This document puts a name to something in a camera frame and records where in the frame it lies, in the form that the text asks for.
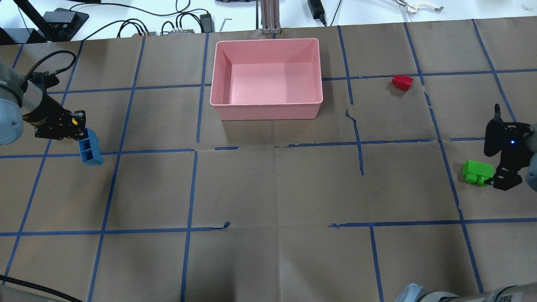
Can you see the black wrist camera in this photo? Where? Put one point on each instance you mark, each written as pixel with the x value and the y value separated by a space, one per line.
pixel 508 136

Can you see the grabber reach tool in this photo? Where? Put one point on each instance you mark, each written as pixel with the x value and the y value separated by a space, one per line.
pixel 415 7

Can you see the pink plastic box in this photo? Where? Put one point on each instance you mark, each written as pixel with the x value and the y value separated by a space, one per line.
pixel 267 79

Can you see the black power adapter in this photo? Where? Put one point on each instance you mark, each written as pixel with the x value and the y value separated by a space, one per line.
pixel 317 11

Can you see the black camera stand base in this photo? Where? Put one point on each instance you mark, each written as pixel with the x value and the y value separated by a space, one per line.
pixel 60 25

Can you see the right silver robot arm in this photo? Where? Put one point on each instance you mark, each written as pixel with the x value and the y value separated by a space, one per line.
pixel 529 173

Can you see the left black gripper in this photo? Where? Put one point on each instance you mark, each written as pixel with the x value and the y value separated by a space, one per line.
pixel 47 117

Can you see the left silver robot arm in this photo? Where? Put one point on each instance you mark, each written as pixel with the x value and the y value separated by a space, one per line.
pixel 25 100

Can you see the green toy block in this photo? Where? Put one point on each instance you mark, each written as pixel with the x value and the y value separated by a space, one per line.
pixel 477 173

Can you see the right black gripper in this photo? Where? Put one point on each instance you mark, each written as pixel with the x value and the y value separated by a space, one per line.
pixel 521 160

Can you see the blue toy block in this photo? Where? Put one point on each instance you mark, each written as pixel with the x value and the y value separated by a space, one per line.
pixel 89 149

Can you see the red toy block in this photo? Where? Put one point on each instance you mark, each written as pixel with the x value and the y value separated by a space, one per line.
pixel 402 82

